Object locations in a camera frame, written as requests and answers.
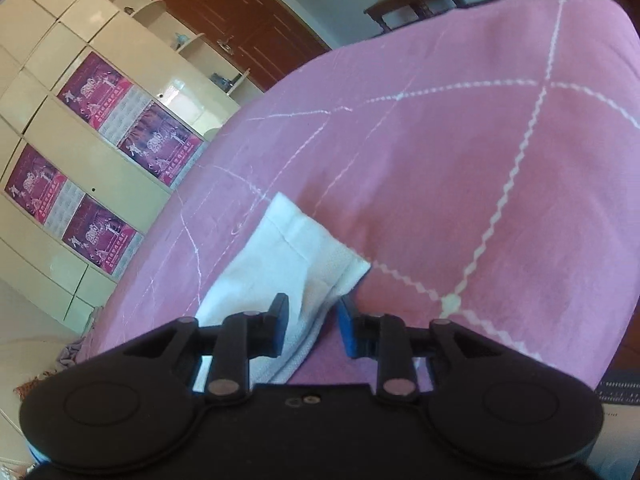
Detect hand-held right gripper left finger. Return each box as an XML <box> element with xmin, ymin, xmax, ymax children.
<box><xmin>119</xmin><ymin>292</ymin><xmax>291</xmax><ymax>406</ymax></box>

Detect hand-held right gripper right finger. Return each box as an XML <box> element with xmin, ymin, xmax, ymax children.
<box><xmin>337</xmin><ymin>295</ymin><xmax>506</xmax><ymax>405</ymax></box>

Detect white pants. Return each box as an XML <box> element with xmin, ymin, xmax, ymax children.
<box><xmin>190</xmin><ymin>192</ymin><xmax>373</xmax><ymax>393</ymax></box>

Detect pink checked bed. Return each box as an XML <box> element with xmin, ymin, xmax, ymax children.
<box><xmin>90</xmin><ymin>0</ymin><xmax>640</xmax><ymax>396</ymax></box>

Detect purple calendar poster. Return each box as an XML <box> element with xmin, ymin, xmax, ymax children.
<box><xmin>116</xmin><ymin>101</ymin><xmax>208</xmax><ymax>188</ymax></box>
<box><xmin>4</xmin><ymin>144</ymin><xmax>83</xmax><ymax>238</ymax></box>
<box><xmin>61</xmin><ymin>195</ymin><xmax>138</xmax><ymax>278</ymax></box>
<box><xmin>56</xmin><ymin>51</ymin><xmax>148</xmax><ymax>141</ymax></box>

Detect grey crumpled cloth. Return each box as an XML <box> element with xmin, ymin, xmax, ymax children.
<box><xmin>55</xmin><ymin>337</ymin><xmax>93</xmax><ymax>368</ymax></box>

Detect cream bed headboard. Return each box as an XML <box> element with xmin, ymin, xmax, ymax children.
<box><xmin>0</xmin><ymin>332</ymin><xmax>66</xmax><ymax>466</ymax></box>

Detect brown wooden door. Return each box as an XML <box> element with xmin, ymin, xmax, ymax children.
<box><xmin>132</xmin><ymin>0</ymin><xmax>333</xmax><ymax>93</ymax></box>

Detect cream glossy wardrobe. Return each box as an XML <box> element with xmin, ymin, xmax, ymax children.
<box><xmin>0</xmin><ymin>0</ymin><xmax>246</xmax><ymax>336</ymax></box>

